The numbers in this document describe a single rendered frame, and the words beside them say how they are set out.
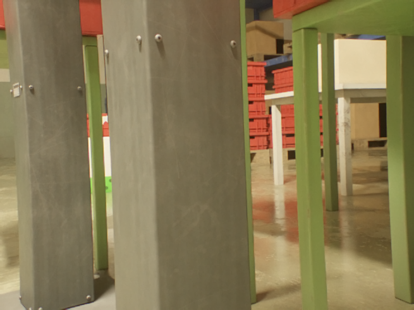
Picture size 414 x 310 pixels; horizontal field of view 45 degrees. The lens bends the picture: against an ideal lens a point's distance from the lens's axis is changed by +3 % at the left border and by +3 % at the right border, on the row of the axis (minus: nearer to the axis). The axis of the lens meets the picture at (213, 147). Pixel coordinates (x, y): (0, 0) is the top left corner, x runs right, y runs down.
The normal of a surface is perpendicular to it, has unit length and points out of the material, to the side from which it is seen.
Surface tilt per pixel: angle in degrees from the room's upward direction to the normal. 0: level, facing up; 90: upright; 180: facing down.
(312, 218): 90
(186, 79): 90
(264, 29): 90
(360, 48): 90
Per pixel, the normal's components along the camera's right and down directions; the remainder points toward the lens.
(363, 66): 0.45, 0.02
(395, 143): -0.89, 0.05
